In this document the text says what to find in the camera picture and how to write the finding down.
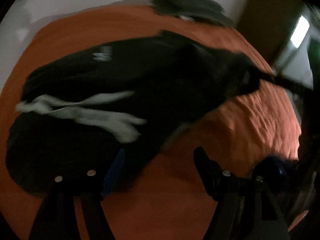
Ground black sweatpants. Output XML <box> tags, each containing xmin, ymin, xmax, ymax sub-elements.
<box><xmin>5</xmin><ymin>30</ymin><xmax>260</xmax><ymax>200</ymax></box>

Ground folded grey-green garment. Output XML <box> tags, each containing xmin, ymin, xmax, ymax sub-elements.
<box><xmin>162</xmin><ymin>0</ymin><xmax>224</xmax><ymax>14</ymax></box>
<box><xmin>150</xmin><ymin>0</ymin><xmax>235</xmax><ymax>28</ymax></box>

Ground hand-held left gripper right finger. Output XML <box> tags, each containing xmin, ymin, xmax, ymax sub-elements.
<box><xmin>194</xmin><ymin>147</ymin><xmax>290</xmax><ymax>240</ymax></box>

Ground brown wooden wardrobe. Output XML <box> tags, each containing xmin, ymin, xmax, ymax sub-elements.
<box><xmin>236</xmin><ymin>0</ymin><xmax>310</xmax><ymax>63</ymax></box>

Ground orange fleece blanket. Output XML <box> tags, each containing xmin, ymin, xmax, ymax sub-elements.
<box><xmin>0</xmin><ymin>5</ymin><xmax>309</xmax><ymax>240</ymax></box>

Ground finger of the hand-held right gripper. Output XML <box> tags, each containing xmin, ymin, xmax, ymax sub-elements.
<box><xmin>257</xmin><ymin>72</ymin><xmax>314</xmax><ymax>93</ymax></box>

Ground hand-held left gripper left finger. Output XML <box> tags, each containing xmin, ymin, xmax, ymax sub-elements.
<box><xmin>29</xmin><ymin>147</ymin><xmax>125</xmax><ymax>240</ymax></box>

